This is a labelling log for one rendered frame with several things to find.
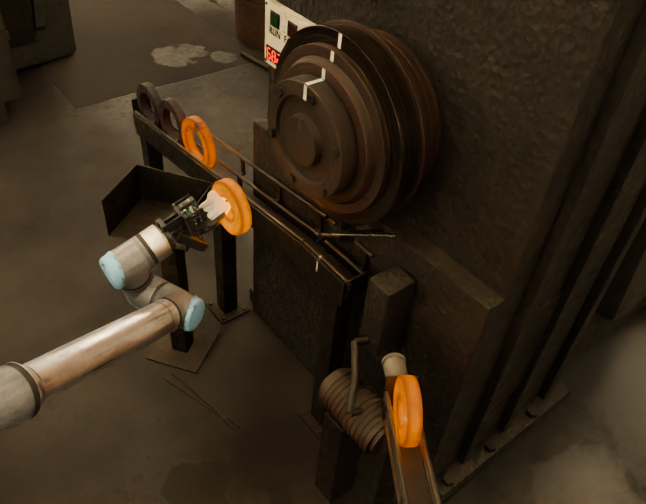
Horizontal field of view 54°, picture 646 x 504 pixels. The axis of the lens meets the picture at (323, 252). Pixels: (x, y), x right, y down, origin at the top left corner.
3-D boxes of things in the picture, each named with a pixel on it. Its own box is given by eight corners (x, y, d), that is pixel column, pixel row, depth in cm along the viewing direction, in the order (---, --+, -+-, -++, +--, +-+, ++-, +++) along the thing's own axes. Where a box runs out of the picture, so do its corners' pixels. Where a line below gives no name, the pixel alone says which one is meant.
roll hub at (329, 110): (281, 157, 161) (285, 54, 143) (351, 214, 146) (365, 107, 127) (263, 164, 159) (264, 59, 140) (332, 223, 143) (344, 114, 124)
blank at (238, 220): (218, 168, 170) (208, 172, 168) (251, 192, 161) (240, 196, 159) (223, 216, 179) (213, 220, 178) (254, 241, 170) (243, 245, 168)
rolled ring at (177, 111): (177, 107, 216) (186, 104, 218) (154, 94, 229) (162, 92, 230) (186, 156, 226) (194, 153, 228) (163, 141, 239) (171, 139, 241)
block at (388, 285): (385, 322, 178) (398, 260, 161) (404, 340, 173) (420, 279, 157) (356, 339, 172) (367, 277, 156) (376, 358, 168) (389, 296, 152)
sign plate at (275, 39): (269, 59, 183) (271, -3, 171) (324, 97, 169) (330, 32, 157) (263, 61, 182) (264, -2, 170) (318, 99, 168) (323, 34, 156)
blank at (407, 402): (405, 430, 148) (391, 431, 148) (408, 366, 146) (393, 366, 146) (421, 459, 132) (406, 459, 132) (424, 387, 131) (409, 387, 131)
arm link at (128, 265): (104, 274, 162) (89, 254, 153) (146, 247, 166) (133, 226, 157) (122, 299, 158) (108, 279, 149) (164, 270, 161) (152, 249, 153)
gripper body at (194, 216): (205, 206, 158) (164, 233, 154) (215, 228, 164) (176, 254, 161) (190, 191, 162) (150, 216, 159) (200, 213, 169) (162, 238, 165)
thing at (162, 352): (159, 316, 246) (136, 163, 198) (221, 334, 242) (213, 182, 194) (132, 355, 232) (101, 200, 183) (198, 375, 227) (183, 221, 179)
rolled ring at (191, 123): (175, 117, 220) (183, 115, 222) (190, 168, 226) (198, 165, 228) (198, 117, 205) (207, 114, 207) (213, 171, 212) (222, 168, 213)
